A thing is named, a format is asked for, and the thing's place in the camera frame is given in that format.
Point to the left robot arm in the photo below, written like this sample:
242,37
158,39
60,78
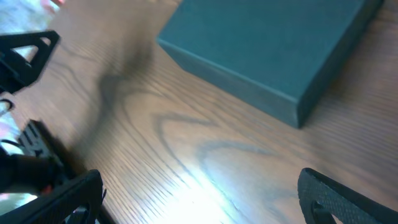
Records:
22,173

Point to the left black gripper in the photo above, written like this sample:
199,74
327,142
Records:
16,71

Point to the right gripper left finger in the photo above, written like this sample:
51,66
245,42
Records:
84,190

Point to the dark green box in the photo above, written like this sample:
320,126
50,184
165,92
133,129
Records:
277,55

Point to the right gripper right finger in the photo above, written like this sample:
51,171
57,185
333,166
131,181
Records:
323,200

